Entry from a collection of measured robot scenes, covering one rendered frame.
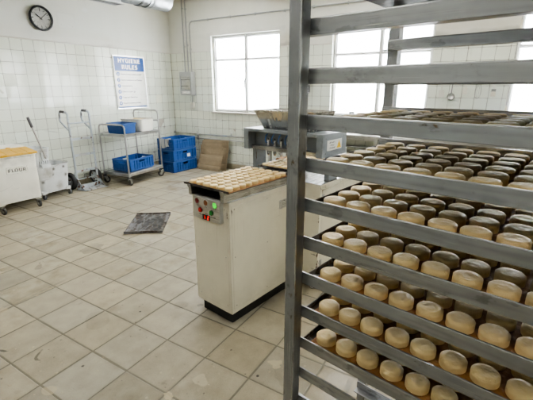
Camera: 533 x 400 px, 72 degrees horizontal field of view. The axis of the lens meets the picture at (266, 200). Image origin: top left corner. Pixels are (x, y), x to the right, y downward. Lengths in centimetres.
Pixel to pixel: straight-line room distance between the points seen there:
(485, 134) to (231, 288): 194
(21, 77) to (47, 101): 44
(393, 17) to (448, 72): 13
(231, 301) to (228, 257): 30
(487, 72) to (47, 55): 604
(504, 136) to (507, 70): 9
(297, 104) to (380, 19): 21
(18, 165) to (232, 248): 365
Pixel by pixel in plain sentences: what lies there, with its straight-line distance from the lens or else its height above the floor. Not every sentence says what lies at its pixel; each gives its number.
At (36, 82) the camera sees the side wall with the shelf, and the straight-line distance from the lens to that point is 623.
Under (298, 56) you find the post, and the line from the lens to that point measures 76.
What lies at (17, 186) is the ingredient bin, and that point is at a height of 33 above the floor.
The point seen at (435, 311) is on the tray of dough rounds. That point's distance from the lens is 82.
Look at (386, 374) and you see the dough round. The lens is 93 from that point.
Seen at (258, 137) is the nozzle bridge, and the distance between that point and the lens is 293.
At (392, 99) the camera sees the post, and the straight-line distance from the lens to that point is 115.
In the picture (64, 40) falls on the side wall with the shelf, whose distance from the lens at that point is 651.
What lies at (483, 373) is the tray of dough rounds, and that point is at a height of 97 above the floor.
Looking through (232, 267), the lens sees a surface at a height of 41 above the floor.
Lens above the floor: 148
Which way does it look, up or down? 17 degrees down
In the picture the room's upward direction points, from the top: straight up
